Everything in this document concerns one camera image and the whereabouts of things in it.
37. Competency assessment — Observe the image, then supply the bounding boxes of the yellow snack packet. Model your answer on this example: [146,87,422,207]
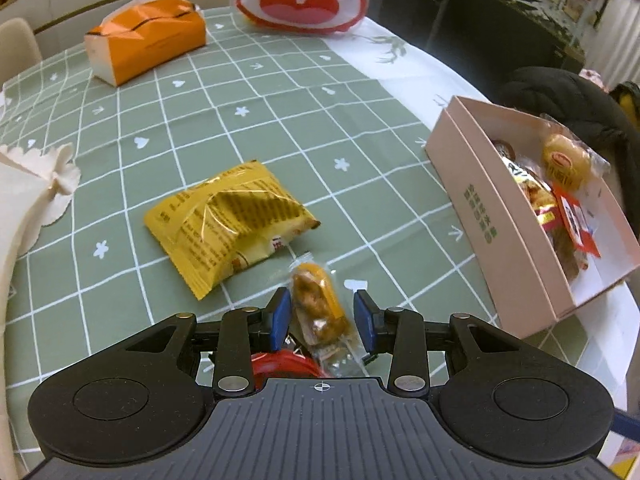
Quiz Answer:
[143,160,321,301]

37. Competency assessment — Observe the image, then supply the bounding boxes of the yellow jacket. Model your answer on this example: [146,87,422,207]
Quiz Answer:
[607,82,640,126]

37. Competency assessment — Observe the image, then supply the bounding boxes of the small clear brown snack packet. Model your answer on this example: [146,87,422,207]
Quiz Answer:
[280,254,363,367]

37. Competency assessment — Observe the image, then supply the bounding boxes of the green checked tablecloth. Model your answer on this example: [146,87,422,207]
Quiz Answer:
[0,6,591,466]

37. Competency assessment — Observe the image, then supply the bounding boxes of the red snack wrapper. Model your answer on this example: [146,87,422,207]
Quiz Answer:
[250,350,321,378]

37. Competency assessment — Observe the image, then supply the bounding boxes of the small red packet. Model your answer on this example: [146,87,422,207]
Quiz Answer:
[551,185,602,259]

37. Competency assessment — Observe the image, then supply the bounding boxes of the black-framed glass tank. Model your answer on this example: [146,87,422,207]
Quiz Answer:
[440,0,601,91]

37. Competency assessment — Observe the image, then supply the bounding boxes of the pink cardboard box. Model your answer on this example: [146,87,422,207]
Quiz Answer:
[425,95,640,341]

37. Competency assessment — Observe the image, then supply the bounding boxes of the yellow rice cracker packet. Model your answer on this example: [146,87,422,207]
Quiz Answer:
[539,115,612,193]

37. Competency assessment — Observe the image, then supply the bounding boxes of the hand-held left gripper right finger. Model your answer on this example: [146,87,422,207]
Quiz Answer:
[352,289,531,397]

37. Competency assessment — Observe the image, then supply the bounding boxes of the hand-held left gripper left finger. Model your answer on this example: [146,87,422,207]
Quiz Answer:
[107,287,292,397]

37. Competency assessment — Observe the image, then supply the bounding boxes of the beige chair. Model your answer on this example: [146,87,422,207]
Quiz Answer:
[0,17,43,81]

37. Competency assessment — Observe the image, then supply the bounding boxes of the cartoon print paper bag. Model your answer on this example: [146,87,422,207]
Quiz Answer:
[0,142,82,480]

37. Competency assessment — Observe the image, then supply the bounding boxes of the red snack packet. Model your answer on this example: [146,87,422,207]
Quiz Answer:
[502,157,588,283]

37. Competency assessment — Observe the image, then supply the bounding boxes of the black jacket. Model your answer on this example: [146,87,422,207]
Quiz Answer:
[497,66,640,161]

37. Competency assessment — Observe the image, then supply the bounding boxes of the orange tissue box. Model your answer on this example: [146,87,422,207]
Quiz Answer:
[83,0,207,86]

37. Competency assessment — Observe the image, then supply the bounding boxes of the pink printed cloth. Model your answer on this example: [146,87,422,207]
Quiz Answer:
[580,67,608,91]

